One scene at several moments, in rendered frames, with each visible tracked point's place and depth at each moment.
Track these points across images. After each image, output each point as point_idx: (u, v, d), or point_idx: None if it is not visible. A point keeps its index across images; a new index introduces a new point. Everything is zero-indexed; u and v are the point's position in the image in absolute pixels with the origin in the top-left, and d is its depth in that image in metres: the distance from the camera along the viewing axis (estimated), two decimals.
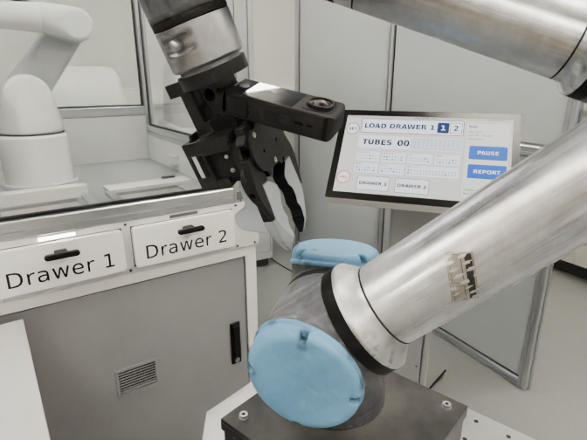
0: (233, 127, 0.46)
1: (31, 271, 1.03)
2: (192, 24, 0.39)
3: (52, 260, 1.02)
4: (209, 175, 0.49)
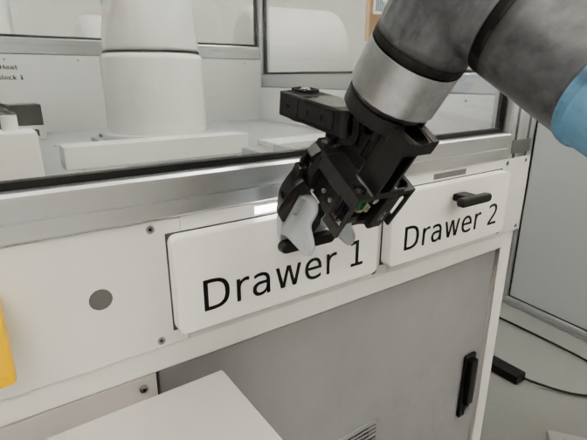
0: None
1: (244, 272, 0.51)
2: None
3: (294, 250, 0.49)
4: (382, 212, 0.44)
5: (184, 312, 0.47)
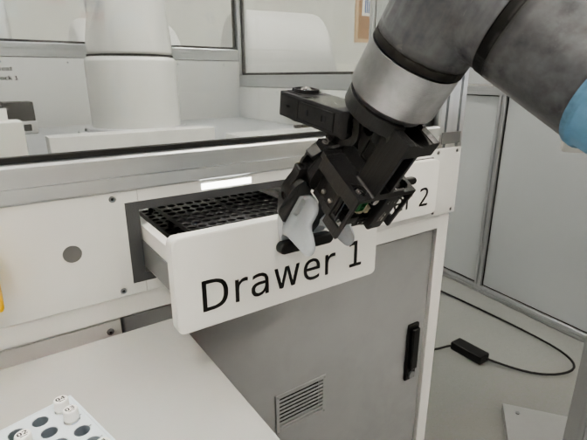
0: None
1: (243, 273, 0.51)
2: None
3: (293, 251, 0.49)
4: (382, 213, 0.43)
5: (183, 312, 0.48)
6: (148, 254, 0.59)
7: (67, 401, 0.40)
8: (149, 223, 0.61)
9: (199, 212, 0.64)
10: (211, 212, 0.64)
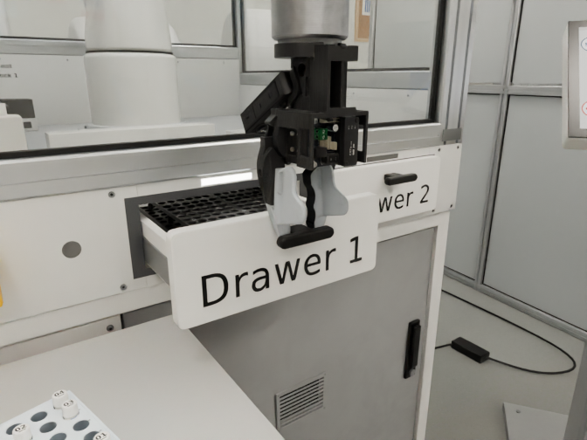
0: None
1: (243, 268, 0.50)
2: None
3: (293, 246, 0.49)
4: (353, 152, 0.45)
5: (183, 307, 0.47)
6: (148, 250, 0.58)
7: (66, 395, 0.40)
8: (149, 219, 0.60)
9: (199, 208, 0.63)
10: (211, 208, 0.63)
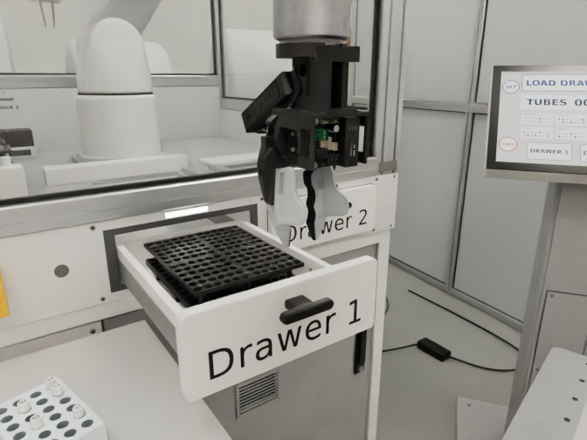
0: None
1: (247, 340, 0.53)
2: None
3: (295, 321, 0.52)
4: (354, 152, 0.45)
5: (190, 382, 0.50)
6: (156, 313, 0.61)
7: (55, 381, 0.56)
8: (157, 282, 0.63)
9: (204, 268, 0.66)
10: (217, 268, 0.66)
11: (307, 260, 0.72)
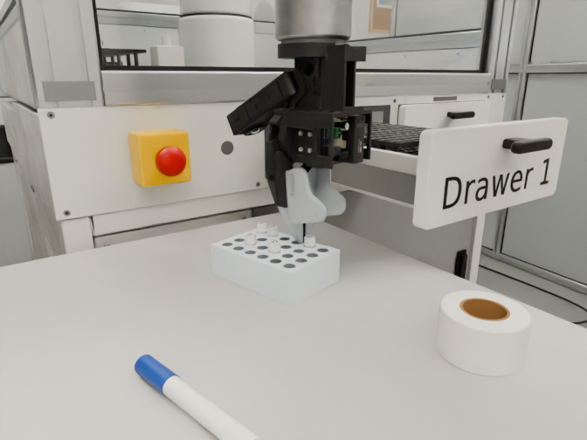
0: None
1: (473, 175, 0.53)
2: None
3: (526, 152, 0.51)
4: (358, 149, 0.47)
5: (430, 207, 0.49)
6: (351, 169, 0.60)
7: (266, 224, 0.56)
8: None
9: (384, 135, 0.66)
10: (397, 135, 0.66)
11: None
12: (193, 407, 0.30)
